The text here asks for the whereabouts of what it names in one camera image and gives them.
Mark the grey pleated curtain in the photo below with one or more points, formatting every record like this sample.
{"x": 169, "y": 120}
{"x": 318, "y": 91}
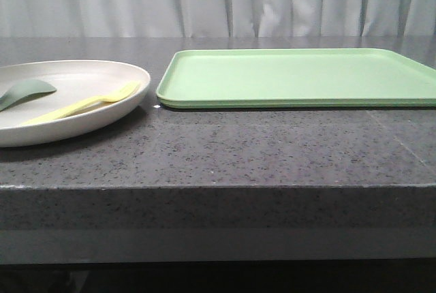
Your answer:
{"x": 216, "y": 18}

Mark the light green serving tray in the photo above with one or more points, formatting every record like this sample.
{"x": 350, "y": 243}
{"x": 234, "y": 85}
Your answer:
{"x": 295, "y": 78}

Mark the pale green plastic spoon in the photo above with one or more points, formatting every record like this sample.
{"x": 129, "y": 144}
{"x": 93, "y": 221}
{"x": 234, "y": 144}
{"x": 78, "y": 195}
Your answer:
{"x": 24, "y": 91}

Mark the white round plate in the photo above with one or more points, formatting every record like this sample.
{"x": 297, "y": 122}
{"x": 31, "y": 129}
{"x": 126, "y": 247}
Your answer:
{"x": 74, "y": 80}

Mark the yellow plastic fork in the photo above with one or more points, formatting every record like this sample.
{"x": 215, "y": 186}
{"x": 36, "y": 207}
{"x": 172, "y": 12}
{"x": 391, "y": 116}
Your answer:
{"x": 112, "y": 97}

